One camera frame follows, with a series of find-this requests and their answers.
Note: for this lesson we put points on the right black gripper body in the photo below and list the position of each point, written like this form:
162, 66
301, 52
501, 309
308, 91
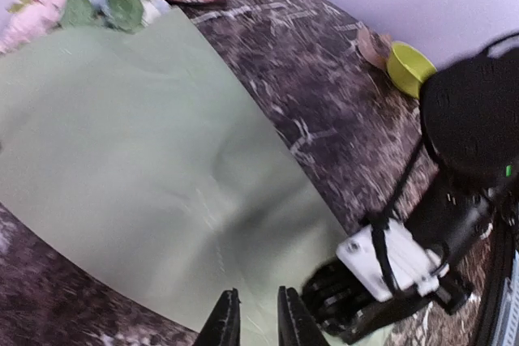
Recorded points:
342, 307

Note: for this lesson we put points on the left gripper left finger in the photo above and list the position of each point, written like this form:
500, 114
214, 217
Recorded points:
222, 328

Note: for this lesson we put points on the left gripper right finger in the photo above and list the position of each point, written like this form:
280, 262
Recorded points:
296, 326

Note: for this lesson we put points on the green and pink wrapping paper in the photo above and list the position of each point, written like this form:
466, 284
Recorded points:
143, 160

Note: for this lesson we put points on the lime green plastic bowl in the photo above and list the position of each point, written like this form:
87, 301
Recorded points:
408, 68

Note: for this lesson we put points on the tan ribbon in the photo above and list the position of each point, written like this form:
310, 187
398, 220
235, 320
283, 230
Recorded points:
373, 47

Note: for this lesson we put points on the white fake flower stem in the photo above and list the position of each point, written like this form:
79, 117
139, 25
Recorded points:
122, 15

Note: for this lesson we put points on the pink rose fake flower stem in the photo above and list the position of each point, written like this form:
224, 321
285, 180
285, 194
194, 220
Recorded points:
29, 20

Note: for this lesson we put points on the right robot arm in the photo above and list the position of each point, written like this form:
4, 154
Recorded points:
462, 170

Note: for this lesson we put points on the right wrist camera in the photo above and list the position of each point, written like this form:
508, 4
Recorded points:
413, 267

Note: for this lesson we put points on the white slotted cable duct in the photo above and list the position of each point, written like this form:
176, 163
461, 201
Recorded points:
506, 330

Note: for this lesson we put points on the black front table rail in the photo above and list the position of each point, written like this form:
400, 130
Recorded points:
503, 247

